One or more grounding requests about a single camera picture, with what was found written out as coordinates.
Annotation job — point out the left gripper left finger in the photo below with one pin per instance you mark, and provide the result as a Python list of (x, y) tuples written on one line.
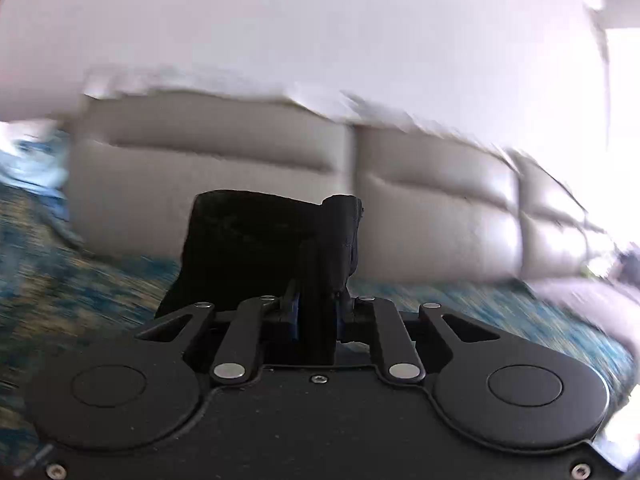
[(238, 356)]

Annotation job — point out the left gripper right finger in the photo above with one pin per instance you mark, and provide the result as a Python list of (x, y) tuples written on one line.
[(377, 323)]

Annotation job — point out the light blue clothes pile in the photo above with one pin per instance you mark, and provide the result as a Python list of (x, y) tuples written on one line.
[(34, 158)]

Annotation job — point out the cream lace sofa throw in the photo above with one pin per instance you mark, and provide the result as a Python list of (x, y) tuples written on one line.
[(109, 82)]

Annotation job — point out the teal paisley sofa cover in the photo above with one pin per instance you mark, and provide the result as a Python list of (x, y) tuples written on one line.
[(57, 297)]

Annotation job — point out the black pants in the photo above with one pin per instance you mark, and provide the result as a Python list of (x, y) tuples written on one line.
[(241, 245)]

